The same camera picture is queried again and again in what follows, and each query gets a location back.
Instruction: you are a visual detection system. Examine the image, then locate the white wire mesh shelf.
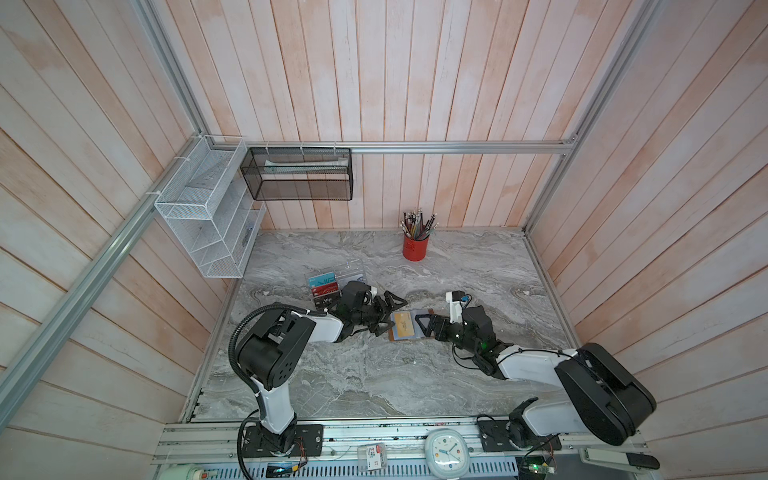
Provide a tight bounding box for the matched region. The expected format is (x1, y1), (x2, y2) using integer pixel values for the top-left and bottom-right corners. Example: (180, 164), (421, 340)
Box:
(155, 135), (266, 279)

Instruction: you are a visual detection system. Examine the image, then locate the red VIP card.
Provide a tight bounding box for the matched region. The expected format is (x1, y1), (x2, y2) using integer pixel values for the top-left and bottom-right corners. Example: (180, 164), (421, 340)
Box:
(311, 282), (339, 298)

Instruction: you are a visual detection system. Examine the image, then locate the white analog clock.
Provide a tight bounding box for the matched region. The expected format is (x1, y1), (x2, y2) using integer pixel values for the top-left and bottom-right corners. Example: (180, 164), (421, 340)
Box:
(425, 428), (471, 479)

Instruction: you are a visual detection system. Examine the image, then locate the green circuit board right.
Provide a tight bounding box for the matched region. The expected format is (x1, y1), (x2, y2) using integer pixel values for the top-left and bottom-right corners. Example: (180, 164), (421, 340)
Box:
(517, 456), (556, 480)

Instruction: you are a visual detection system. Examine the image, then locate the black VIP card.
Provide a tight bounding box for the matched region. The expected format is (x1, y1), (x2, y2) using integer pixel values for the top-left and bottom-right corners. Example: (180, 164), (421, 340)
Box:
(313, 292), (341, 310)

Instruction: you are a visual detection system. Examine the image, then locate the black corrugated cable hose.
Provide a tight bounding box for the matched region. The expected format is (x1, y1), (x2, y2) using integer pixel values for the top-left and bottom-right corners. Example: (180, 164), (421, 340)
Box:
(227, 301), (325, 480)

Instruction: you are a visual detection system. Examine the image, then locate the black mesh wall basket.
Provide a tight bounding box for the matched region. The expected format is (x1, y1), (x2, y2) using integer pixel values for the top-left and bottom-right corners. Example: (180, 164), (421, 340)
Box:
(240, 146), (354, 201)

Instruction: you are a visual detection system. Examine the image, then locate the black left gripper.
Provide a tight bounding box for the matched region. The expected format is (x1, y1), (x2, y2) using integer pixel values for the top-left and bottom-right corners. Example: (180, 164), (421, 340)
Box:
(352, 290), (408, 336)

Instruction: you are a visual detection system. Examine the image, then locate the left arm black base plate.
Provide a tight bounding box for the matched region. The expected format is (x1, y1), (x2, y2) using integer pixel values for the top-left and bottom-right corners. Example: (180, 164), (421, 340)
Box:
(239, 423), (324, 458)

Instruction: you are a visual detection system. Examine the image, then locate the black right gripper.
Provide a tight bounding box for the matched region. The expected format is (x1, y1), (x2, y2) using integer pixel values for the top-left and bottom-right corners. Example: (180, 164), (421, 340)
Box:
(415, 312), (477, 355)

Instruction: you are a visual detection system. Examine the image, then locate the small red white box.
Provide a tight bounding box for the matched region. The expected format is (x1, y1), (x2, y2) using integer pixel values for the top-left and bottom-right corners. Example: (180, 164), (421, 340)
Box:
(357, 442), (388, 474)

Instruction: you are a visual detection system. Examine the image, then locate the red metal pencil bucket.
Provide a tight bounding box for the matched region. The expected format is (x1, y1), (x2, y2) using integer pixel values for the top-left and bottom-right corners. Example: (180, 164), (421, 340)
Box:
(402, 236), (429, 262)

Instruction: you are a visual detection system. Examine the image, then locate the clear acrylic card display stand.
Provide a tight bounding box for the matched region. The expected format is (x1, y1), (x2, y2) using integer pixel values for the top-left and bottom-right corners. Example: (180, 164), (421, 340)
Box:
(306, 259), (366, 295)

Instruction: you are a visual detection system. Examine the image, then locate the bundle of coloured pencils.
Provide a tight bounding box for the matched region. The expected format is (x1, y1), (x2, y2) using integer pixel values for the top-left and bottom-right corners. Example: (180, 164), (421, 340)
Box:
(400, 209), (437, 241)

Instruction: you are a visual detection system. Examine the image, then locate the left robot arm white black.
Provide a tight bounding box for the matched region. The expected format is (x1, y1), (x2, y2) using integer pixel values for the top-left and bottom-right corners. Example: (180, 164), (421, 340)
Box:
(228, 281), (408, 436)

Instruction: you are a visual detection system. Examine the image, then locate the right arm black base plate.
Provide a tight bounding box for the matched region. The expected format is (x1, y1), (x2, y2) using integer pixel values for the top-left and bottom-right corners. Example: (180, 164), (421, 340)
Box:
(475, 414), (562, 452)

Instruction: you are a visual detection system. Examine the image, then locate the aluminium mounting rail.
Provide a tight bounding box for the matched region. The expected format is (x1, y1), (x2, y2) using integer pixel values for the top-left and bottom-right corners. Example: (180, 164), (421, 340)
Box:
(148, 416), (661, 479)

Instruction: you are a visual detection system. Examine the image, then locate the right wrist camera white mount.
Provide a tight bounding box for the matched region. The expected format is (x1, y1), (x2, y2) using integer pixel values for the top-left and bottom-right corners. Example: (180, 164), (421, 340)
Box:
(446, 290), (472, 323)

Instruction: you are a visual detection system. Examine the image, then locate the green circuit board left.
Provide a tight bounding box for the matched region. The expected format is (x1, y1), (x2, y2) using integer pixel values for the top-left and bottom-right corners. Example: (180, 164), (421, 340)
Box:
(265, 463), (299, 478)

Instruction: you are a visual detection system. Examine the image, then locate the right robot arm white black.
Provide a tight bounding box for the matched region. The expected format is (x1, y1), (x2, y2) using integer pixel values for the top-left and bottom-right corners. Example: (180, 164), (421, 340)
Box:
(415, 298), (657, 449)

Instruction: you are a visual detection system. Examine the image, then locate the green circuit board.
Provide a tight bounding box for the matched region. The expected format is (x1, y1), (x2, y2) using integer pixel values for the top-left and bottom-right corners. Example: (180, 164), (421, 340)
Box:
(517, 456), (556, 480)
(265, 463), (299, 478)

